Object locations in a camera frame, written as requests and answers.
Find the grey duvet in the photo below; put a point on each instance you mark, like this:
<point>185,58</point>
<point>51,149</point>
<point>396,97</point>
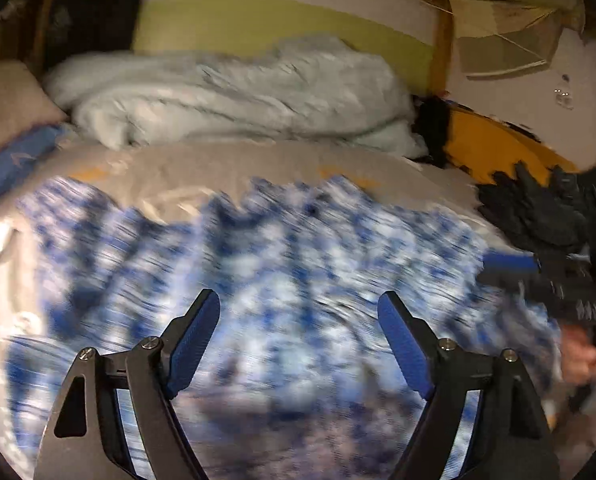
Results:
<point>228,95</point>

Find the blue pillow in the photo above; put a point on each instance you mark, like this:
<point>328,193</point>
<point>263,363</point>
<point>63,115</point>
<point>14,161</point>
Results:
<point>8,160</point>

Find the person's right hand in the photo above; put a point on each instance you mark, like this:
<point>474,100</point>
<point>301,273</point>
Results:
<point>580,360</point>

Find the grey printed bed sheet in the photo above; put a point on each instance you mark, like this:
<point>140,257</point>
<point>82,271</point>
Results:
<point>203,165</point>

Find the wooden bed frame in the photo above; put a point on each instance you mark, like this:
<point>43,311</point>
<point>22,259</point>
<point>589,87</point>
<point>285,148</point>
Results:
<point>442,45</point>

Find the orange bed rail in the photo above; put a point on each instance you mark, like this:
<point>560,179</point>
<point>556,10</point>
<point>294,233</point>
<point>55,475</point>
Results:
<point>482,145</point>

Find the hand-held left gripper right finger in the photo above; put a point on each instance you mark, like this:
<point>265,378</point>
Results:
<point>405,345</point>

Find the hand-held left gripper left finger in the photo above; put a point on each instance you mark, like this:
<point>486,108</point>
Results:
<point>193,350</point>

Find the pale canopy cloth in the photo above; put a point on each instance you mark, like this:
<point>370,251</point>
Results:
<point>502,35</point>

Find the beige pillow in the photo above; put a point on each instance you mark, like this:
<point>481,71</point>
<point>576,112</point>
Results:
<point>13,100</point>

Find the pile of dark clothes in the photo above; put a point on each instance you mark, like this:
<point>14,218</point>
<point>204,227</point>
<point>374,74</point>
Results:
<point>527,210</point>

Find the black bag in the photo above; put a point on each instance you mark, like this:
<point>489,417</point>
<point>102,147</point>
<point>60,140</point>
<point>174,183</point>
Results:
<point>432,130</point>

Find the blue plaid shirt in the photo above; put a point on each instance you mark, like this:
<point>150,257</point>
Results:
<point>298,270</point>

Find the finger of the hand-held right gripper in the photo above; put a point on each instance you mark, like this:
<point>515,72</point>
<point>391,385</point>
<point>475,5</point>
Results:
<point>510,262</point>
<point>502,281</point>

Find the white wall socket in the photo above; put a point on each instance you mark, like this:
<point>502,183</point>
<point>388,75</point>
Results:
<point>563,97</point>

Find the black printed cloth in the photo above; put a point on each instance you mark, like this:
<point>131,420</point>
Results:
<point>93,10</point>

